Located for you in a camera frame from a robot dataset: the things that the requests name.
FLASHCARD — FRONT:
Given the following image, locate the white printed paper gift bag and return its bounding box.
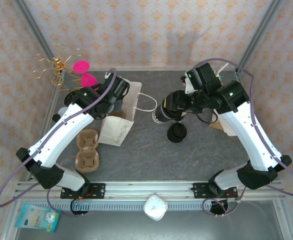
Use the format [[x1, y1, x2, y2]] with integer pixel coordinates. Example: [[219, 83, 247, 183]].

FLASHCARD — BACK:
[[98, 77, 158, 148]]

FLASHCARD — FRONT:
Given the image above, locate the paper cup with black sleeve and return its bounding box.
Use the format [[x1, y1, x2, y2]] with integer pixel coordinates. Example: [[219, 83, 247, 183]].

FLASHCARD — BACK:
[[151, 97, 187, 125]]

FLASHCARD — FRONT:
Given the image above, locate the long white wrapped straw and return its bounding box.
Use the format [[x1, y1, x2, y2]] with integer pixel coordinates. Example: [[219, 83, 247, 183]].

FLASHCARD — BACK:
[[217, 62, 230, 75]]

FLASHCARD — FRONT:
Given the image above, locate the pink plastic wine glass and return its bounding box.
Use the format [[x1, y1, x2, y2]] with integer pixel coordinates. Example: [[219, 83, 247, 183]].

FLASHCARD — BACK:
[[72, 60, 100, 92]]

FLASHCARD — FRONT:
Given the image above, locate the white paper napkin stack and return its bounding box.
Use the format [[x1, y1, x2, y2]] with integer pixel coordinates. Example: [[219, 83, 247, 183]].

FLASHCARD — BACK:
[[220, 117, 239, 138]]

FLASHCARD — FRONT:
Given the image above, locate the stack of black cup lids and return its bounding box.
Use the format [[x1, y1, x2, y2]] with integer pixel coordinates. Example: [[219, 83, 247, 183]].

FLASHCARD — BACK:
[[167, 122, 188, 144]]

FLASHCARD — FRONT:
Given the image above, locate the white square clock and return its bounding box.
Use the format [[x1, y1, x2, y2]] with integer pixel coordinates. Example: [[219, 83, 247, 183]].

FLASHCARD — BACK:
[[143, 192, 169, 221]]

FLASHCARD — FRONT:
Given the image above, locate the gold wire glass rack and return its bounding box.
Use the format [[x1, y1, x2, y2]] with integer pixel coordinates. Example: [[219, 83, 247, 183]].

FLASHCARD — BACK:
[[31, 43, 86, 107]]

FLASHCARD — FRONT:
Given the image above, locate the aluminium table back rail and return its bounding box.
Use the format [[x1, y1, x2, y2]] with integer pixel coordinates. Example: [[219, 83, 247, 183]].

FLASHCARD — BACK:
[[61, 66, 239, 73]]

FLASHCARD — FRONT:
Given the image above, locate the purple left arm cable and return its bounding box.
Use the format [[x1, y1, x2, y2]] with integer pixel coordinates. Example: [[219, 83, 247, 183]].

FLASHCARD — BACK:
[[0, 67, 118, 218]]

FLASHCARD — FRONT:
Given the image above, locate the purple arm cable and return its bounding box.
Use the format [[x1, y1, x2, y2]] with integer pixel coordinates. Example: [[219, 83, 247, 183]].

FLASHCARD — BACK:
[[193, 57, 293, 218], [0, 67, 118, 218]]

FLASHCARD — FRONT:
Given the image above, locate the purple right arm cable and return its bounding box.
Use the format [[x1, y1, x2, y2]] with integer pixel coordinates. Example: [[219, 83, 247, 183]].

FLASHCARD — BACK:
[[193, 57, 293, 218]]

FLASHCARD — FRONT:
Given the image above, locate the aluminium frame post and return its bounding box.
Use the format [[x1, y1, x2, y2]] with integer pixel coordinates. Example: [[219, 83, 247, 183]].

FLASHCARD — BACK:
[[12, 0, 60, 76], [235, 0, 286, 74]]

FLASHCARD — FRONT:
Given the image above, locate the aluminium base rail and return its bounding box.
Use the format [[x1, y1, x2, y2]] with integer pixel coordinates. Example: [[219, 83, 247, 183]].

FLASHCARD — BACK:
[[13, 181, 287, 201]]

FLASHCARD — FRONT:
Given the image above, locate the grey slotted cable duct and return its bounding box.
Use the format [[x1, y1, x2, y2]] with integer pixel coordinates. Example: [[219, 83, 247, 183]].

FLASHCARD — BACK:
[[38, 200, 214, 213]]

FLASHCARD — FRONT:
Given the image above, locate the black round cable grommet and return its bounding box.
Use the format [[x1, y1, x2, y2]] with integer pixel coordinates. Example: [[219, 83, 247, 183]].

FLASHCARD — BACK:
[[70, 199, 92, 216], [208, 199, 230, 216]]

